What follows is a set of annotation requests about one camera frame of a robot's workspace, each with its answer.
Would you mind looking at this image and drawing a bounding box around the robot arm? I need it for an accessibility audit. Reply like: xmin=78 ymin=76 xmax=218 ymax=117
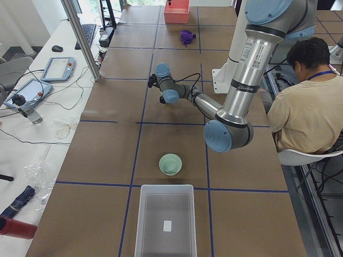
xmin=148 ymin=1 xmax=317 ymax=153

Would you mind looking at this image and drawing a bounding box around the clear plastic storage box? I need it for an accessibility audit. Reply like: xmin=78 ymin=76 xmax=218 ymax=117
xmin=135 ymin=184 xmax=197 ymax=256

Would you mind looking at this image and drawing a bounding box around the black power box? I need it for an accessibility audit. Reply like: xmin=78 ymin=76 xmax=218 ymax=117
xmin=99 ymin=27 xmax=114 ymax=48

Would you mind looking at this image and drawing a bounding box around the mint green bowl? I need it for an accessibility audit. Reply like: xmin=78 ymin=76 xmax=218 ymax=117
xmin=159 ymin=153 xmax=182 ymax=176

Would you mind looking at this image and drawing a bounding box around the purple crumpled cloth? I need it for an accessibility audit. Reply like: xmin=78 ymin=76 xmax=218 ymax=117
xmin=180 ymin=29 xmax=197 ymax=47

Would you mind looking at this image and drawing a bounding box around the white crumpled tissue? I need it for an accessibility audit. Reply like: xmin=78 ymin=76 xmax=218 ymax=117
xmin=53 ymin=118 xmax=78 ymax=139

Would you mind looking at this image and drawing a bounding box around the pink plastic bin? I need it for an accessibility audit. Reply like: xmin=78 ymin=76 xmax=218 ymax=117
xmin=163 ymin=0 xmax=190 ymax=24

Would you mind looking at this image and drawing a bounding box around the white chair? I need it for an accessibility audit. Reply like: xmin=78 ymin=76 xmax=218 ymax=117
xmin=277 ymin=148 xmax=343 ymax=193

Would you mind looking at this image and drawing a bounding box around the far teach pendant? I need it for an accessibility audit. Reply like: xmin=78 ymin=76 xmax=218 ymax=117
xmin=41 ymin=57 xmax=76 ymax=82

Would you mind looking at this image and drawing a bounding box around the teach pendant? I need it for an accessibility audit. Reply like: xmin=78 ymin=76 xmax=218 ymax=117
xmin=41 ymin=57 xmax=76 ymax=82
xmin=3 ymin=79 xmax=53 ymax=108

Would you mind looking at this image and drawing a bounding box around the black keyboard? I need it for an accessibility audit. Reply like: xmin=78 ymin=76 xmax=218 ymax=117
xmin=81 ymin=24 xmax=97 ymax=46

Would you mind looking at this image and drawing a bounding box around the person in beige shirt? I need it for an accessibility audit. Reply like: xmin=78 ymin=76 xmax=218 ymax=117
xmin=259 ymin=37 xmax=342 ymax=154

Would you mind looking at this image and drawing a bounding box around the clear plastic wrap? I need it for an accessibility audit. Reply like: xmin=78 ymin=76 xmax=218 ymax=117
xmin=24 ymin=160 xmax=57 ymax=212

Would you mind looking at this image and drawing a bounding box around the black computer mouse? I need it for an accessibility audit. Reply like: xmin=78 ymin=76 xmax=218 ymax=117
xmin=51 ymin=45 xmax=63 ymax=52

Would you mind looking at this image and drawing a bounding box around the near teach pendant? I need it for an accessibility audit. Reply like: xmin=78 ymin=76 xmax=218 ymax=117
xmin=3 ymin=79 xmax=53 ymax=108

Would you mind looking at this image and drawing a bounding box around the clear water bottle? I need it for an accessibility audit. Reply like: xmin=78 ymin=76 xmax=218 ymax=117
xmin=12 ymin=94 xmax=43 ymax=124

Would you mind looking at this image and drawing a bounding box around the folded blue umbrella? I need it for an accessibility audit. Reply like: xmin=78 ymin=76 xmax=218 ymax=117
xmin=1 ymin=185 xmax=35 ymax=218

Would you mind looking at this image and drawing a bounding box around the grey office chair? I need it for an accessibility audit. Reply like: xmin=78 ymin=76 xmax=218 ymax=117
xmin=1 ymin=57 xmax=33 ymax=90

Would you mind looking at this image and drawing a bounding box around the red metal bottle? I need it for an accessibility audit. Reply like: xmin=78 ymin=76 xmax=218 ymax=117
xmin=1 ymin=216 xmax=37 ymax=239

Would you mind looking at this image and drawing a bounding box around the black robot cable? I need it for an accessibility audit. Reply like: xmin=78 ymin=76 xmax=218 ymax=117
xmin=173 ymin=72 xmax=202 ymax=93

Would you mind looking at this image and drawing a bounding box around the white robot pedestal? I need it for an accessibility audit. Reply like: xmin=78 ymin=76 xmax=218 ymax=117
xmin=212 ymin=0 xmax=248 ymax=94

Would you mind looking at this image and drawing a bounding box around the aluminium frame post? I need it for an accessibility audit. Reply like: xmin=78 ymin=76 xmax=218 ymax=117
xmin=61 ymin=0 xmax=101 ymax=81

